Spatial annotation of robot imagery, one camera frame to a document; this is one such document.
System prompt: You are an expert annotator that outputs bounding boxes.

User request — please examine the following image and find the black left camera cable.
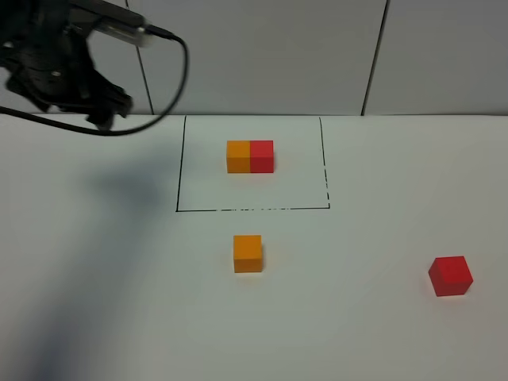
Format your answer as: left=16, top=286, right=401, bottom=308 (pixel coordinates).
left=0, top=24, right=191, bottom=137

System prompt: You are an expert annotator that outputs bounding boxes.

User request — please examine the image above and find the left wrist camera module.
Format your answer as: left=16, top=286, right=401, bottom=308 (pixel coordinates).
left=69, top=0, right=152, bottom=48

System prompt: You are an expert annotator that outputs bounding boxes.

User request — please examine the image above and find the template orange cube block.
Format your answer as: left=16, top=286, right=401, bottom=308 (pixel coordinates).
left=226, top=140, right=250, bottom=174

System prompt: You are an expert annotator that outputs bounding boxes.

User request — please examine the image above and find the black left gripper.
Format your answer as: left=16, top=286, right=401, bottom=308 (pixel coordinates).
left=1, top=1, right=133, bottom=130

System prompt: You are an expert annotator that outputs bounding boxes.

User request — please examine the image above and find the template red cube block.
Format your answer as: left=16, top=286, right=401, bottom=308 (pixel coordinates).
left=250, top=140, right=275, bottom=173

